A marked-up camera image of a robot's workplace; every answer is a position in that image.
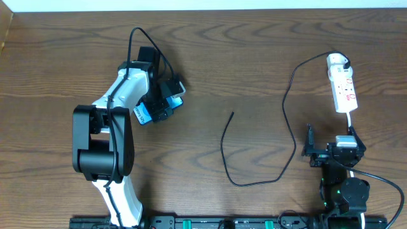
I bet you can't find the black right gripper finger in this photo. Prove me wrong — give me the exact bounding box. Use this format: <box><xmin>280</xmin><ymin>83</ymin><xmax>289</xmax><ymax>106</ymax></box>
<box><xmin>305</xmin><ymin>124</ymin><xmax>314</xmax><ymax>149</ymax></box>
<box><xmin>348</xmin><ymin>126</ymin><xmax>364</xmax><ymax>146</ymax></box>

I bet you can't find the blue screen smartphone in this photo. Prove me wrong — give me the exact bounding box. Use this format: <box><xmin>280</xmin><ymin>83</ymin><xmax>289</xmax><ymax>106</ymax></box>
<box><xmin>134</xmin><ymin>97</ymin><xmax>183</xmax><ymax>125</ymax></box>

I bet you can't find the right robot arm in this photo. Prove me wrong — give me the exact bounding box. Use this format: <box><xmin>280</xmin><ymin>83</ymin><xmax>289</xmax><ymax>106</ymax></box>
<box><xmin>302</xmin><ymin>125</ymin><xmax>370</xmax><ymax>228</ymax></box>

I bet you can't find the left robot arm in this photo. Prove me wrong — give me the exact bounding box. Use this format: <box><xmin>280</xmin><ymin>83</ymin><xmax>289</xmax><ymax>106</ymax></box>
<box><xmin>69</xmin><ymin>46</ymin><xmax>185</xmax><ymax>228</ymax></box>

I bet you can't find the white power strip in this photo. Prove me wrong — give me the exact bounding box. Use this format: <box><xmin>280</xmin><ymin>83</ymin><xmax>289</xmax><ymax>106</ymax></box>
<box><xmin>328</xmin><ymin>64</ymin><xmax>358</xmax><ymax>113</ymax></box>

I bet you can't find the white power strip cord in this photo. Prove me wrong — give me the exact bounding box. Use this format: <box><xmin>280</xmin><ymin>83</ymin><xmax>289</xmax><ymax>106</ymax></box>
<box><xmin>345</xmin><ymin>111</ymin><xmax>366</xmax><ymax>229</ymax></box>

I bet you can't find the black charging cable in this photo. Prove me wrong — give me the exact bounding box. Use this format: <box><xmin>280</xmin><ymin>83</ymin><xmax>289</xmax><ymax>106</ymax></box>
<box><xmin>220</xmin><ymin>50</ymin><xmax>352</xmax><ymax>187</ymax></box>

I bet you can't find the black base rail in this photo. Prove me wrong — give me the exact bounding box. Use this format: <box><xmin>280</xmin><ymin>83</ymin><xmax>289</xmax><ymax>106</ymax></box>
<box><xmin>68</xmin><ymin>216</ymin><xmax>387</xmax><ymax>229</ymax></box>

